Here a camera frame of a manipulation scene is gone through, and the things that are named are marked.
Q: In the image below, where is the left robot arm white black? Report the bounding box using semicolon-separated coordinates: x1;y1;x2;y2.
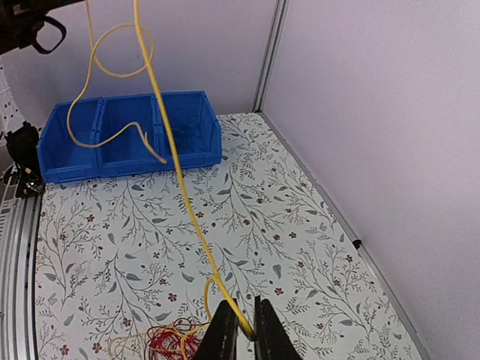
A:
1;0;74;172

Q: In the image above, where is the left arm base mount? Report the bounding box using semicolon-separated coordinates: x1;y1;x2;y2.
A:
1;163;45;199

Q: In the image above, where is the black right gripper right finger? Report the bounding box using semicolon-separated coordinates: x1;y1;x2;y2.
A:
254;295;296;360

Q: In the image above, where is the front aluminium rail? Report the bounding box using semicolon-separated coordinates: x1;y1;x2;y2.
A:
1;178;42;360

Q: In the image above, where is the yellow cable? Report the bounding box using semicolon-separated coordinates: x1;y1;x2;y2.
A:
66;0;256;360

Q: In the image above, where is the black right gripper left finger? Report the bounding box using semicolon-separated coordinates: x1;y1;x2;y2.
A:
193;300;239;360

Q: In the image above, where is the floral patterned table mat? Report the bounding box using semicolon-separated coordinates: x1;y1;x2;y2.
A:
34;114;421;359

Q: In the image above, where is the left aluminium frame post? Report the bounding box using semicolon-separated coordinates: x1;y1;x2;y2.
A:
252;0;290;113

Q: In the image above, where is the blue plastic divided bin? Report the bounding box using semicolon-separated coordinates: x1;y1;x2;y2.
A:
37;91;222;184

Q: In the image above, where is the red cable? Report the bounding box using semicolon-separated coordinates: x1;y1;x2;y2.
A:
144;318;203;360

